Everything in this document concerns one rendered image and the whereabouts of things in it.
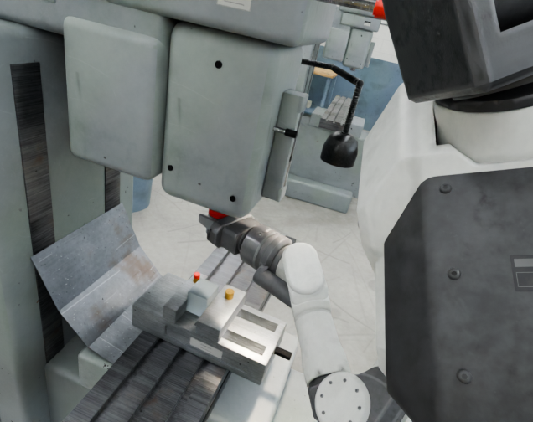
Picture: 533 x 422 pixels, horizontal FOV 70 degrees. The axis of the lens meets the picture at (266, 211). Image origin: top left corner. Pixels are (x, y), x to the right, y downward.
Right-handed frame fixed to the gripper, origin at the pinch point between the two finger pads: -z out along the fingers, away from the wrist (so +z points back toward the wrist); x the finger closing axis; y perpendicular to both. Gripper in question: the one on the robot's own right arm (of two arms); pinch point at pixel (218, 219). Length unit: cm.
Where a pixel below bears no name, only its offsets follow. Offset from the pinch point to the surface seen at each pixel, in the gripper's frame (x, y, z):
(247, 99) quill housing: 7.3, -29.6, 9.3
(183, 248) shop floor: -104, 122, -126
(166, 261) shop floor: -85, 122, -121
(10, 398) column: 37, 60, -31
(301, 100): -2.7, -30.0, 12.8
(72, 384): 25, 54, -21
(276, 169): -2.2, -16.3, 11.2
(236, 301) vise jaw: -3.1, 20.7, 7.0
